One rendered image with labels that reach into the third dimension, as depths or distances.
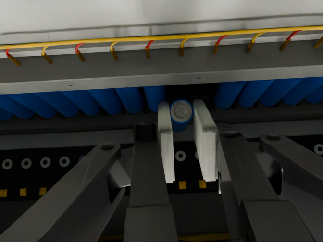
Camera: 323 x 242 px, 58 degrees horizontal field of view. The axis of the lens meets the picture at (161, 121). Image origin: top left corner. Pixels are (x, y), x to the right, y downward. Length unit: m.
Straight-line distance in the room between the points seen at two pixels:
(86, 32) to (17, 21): 0.04
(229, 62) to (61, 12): 0.10
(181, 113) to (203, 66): 0.04
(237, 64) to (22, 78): 0.13
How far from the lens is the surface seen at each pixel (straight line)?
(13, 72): 0.21
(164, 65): 0.18
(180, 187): 0.30
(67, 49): 0.19
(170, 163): 0.15
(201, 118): 0.16
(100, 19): 0.17
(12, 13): 0.18
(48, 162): 0.33
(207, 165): 0.15
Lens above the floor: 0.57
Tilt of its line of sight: 8 degrees up
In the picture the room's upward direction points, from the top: 177 degrees clockwise
